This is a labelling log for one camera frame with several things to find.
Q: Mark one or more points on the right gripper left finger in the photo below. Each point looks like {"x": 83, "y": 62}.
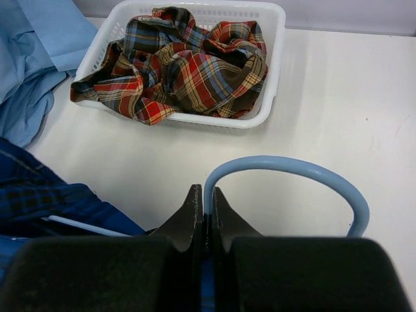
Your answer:
{"x": 156, "y": 272}

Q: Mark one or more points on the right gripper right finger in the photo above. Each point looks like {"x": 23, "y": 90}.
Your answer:
{"x": 253, "y": 272}

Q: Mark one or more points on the light blue hanger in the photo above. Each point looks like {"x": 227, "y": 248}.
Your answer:
{"x": 358, "y": 204}

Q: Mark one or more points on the blue plaid shirt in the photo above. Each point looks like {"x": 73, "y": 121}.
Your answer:
{"x": 36, "y": 203}

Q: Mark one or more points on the red brown plaid shirt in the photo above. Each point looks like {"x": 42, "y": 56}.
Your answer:
{"x": 165, "y": 64}

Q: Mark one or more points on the light blue shirt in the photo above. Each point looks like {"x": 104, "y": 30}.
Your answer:
{"x": 42, "y": 43}

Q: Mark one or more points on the white plastic basket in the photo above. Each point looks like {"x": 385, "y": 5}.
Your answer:
{"x": 269, "y": 16}

